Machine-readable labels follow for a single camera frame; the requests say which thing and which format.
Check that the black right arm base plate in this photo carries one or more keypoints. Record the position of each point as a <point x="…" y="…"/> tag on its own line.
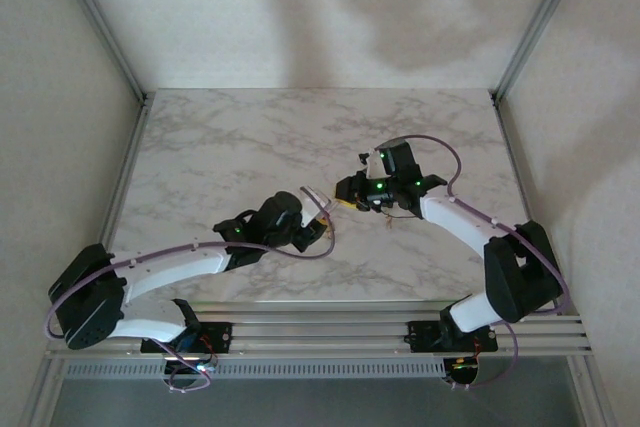
<point x="422" y="334"/>

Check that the aluminium frame post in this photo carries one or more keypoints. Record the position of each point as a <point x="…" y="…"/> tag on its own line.
<point x="102" y="22"/>
<point x="541" y="22"/>

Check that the aluminium table side rail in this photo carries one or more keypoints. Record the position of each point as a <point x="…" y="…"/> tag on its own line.
<point x="516" y="157"/>
<point x="120" y="197"/>

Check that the circuit board with LED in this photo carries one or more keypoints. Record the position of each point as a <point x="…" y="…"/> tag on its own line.
<point x="460" y="369"/>
<point x="192" y="369"/>

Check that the aluminium rail base frame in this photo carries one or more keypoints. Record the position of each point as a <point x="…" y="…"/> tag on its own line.
<point x="325" y="332"/>

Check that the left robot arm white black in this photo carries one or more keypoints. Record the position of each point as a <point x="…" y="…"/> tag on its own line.
<point x="165" y="272"/>

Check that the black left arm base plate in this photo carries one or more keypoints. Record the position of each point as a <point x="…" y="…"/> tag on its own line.
<point x="220" y="334"/>

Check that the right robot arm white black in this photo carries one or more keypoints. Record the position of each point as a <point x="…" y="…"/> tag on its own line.
<point x="460" y="222"/>

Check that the aluminium frame leg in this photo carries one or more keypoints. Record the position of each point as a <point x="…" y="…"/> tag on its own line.
<point x="590" y="392"/>
<point x="42" y="392"/>

